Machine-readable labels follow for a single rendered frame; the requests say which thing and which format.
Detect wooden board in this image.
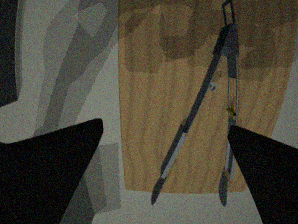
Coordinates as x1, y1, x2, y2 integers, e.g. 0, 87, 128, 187
117, 0, 298, 194

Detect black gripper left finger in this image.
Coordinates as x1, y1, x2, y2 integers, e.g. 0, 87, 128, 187
0, 119, 104, 224

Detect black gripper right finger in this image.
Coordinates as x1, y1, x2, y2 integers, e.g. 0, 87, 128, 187
227, 125, 298, 224

